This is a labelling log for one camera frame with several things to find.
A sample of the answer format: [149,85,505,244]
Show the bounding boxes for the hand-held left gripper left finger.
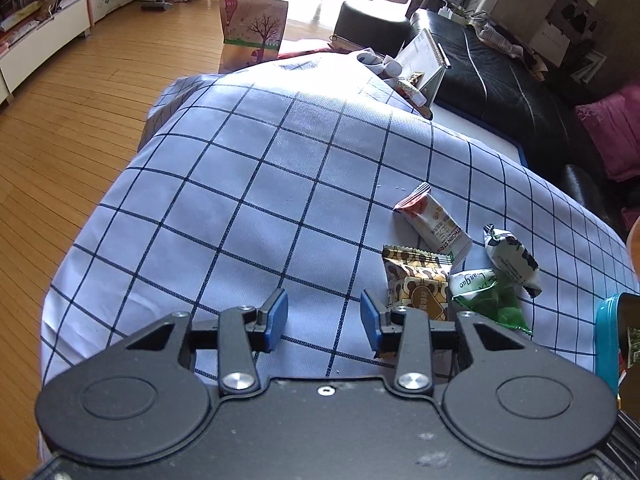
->
[112,287,291,394]

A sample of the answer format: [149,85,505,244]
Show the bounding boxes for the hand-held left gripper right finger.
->
[360,287,528,394]

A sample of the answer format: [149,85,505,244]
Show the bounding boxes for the brown patterned snack packet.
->
[381,244,453,361]

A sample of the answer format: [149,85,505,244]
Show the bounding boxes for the red white snack packet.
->
[392,181,473,266]

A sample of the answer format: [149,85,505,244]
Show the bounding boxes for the light green snack packet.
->
[447,269,535,336]

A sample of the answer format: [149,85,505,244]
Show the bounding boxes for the black white snack packet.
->
[482,222,543,298]

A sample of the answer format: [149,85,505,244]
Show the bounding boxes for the gold tin box teal outside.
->
[595,292,640,411]

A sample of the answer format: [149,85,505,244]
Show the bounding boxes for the blue checked cloth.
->
[39,50,640,401]

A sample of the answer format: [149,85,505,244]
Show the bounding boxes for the white blue-edged mat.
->
[432,100,530,168]

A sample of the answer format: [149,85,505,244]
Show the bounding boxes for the colourful small packet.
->
[395,71,433,111]

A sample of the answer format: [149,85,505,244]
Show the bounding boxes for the white soft toy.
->
[356,49,402,78]

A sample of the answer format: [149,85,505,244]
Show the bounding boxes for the spiral desk calendar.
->
[395,27,452,108]

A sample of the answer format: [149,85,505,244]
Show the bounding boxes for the black leather sofa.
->
[407,7,640,241]

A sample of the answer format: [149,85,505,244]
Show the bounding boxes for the paper gift bag tree print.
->
[218,0,290,75]

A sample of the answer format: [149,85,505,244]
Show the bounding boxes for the black round stool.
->
[332,1,411,58]

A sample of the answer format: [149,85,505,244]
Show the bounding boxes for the crumpled cloth pile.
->
[472,17,548,81]

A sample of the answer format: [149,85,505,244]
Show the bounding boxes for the plain magenta cushion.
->
[575,85,640,183]

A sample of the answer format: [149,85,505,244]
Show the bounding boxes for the white paper bag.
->
[530,27,576,68]

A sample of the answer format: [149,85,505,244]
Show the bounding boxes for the leaning picture frames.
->
[570,50,608,86]

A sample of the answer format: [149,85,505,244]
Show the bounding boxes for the white low cabinet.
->
[0,0,93,106]

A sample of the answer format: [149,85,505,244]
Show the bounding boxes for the black and white wall poster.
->
[544,0,608,41]

